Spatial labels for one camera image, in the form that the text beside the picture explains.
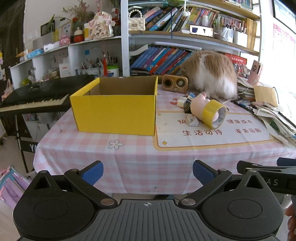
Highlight wooden bookshelf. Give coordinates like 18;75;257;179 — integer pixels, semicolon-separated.
121;0;262;77

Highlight fluffy orange white cat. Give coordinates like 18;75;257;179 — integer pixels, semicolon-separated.
180;50;238;100

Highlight framed wall picture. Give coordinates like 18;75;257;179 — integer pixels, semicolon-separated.
272;0;296;27

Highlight green white cup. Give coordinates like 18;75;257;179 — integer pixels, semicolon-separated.
106;66;119;77

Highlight row of blue books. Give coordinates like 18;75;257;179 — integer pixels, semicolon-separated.
130;46;193;75

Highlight white carton red label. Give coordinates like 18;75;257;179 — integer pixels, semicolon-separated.
58;57;71;78

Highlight pink small box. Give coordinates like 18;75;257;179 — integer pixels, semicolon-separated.
247;60;263;85

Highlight dried flower bouquet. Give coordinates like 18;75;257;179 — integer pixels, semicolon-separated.
62;0;93;24

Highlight white pen holder with pens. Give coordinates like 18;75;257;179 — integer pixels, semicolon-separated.
81;50;121;77

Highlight white pearl handle handbag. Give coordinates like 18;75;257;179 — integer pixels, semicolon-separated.
128;9;146;31

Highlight white storage box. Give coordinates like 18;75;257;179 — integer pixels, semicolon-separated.
232;30;248;45

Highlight grey box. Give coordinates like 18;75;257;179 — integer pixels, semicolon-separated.
32;32;53;50

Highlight yellow tape roll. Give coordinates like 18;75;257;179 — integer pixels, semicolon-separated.
202;100;228;130

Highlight black photo frame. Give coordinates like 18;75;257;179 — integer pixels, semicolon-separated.
40;20;55;36

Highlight person's right hand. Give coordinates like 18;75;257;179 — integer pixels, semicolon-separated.
285;204;296;241

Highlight black electronic keyboard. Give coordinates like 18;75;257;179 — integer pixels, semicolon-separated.
0;75;95;114

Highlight hanging pink bag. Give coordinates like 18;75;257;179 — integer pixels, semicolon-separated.
1;79;14;101

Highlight wooden toy speaker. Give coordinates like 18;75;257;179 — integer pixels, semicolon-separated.
161;75;189;93

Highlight pink purple bag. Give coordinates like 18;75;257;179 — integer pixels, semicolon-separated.
0;165;30;209

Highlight white digital clock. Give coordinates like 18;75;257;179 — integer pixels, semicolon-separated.
190;24;213;37

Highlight yellow cardboard box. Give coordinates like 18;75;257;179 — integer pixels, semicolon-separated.
70;76;159;136

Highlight floral porcelain figurine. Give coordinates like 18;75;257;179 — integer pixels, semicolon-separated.
89;11;114;40

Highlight brown kraft box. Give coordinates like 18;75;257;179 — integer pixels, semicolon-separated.
253;85;278;107

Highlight row of mixed books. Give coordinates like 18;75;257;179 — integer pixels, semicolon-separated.
143;6;248;33

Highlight row of dark books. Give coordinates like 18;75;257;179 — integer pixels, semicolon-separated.
229;0;252;8

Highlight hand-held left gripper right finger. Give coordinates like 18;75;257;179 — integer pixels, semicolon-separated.
177;159;274;207

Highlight white shelf unit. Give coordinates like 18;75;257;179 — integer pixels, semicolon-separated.
9;36;123;88

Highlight blue tissue pack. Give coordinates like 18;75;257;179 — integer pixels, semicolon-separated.
27;49;44;59

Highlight small white eraser cube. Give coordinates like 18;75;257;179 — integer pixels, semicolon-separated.
187;115;199;127

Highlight red white doll jar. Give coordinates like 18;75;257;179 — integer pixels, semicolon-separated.
73;27;84;43

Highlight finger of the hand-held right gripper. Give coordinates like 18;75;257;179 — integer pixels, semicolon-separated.
236;161;296;175
277;157;296;167

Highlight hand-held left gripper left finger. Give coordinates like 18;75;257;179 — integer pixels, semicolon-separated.
23;160;118;207

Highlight pink figurine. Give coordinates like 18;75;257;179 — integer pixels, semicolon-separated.
190;93;211;120

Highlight red books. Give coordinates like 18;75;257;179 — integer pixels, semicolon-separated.
225;54;248;77

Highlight white flat box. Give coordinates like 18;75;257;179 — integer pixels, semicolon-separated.
44;42;60;52

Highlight black keyboard stand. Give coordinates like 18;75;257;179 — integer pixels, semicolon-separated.
0;112;50;173

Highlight white printed desk mat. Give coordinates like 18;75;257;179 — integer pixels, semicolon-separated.
153;111;281;151

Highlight wall poster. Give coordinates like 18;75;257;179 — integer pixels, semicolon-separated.
272;23;296;70

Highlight stack of papers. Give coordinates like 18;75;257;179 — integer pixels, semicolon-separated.
231;76;296;149

